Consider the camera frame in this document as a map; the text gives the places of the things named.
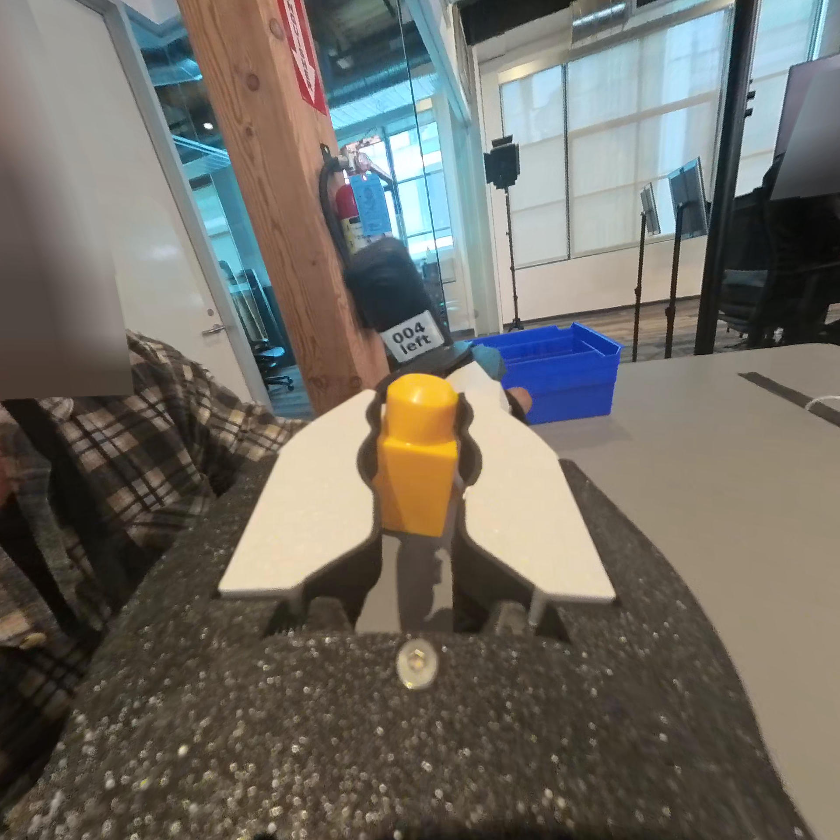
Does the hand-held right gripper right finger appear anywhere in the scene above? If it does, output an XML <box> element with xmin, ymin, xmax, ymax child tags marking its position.
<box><xmin>449</xmin><ymin>392</ymin><xmax>616</xmax><ymax>621</ymax></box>

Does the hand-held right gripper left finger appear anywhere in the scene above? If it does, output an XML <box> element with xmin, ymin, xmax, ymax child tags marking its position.
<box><xmin>218</xmin><ymin>390</ymin><xmax>385</xmax><ymax>601</ymax></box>

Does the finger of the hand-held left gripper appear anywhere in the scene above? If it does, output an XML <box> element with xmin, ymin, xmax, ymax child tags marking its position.
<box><xmin>451</xmin><ymin>360</ymin><xmax>526</xmax><ymax>427</ymax></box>

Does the blue divided plastic bin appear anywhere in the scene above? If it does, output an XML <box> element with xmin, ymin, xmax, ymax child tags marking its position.
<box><xmin>471</xmin><ymin>322</ymin><xmax>623</xmax><ymax>424</ymax></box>

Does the yellow mega block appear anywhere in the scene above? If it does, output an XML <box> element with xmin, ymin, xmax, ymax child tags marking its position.
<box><xmin>374</xmin><ymin>374</ymin><xmax>460</xmax><ymax>536</ymax></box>

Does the red fire extinguisher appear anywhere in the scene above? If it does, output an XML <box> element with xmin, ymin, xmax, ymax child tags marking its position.
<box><xmin>319</xmin><ymin>141</ymin><xmax>395</xmax><ymax>263</ymax></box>

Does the wooden pillar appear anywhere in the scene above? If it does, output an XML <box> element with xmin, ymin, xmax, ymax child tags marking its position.
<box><xmin>177</xmin><ymin>0</ymin><xmax>395</xmax><ymax>417</ymax></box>

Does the black light panel on stand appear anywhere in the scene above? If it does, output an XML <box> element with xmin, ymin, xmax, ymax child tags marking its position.
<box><xmin>484</xmin><ymin>136</ymin><xmax>526</xmax><ymax>332</ymax></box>

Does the white door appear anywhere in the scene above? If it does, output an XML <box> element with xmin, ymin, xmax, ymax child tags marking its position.
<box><xmin>26</xmin><ymin>0</ymin><xmax>273</xmax><ymax>408</ymax></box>

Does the person's plaid shirt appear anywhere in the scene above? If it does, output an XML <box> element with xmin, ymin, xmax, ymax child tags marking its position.
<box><xmin>0</xmin><ymin>394</ymin><xmax>217</xmax><ymax>808</ymax></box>

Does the black office chair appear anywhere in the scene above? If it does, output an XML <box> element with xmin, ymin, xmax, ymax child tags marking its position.
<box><xmin>718</xmin><ymin>190</ymin><xmax>840</xmax><ymax>349</ymax></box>

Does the red wall sign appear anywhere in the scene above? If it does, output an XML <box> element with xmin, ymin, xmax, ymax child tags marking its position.
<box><xmin>279</xmin><ymin>0</ymin><xmax>329</xmax><ymax>118</ymax></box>

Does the black metal post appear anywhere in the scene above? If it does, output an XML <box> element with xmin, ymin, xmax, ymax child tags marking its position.
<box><xmin>694</xmin><ymin>0</ymin><xmax>762</xmax><ymax>355</ymax></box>

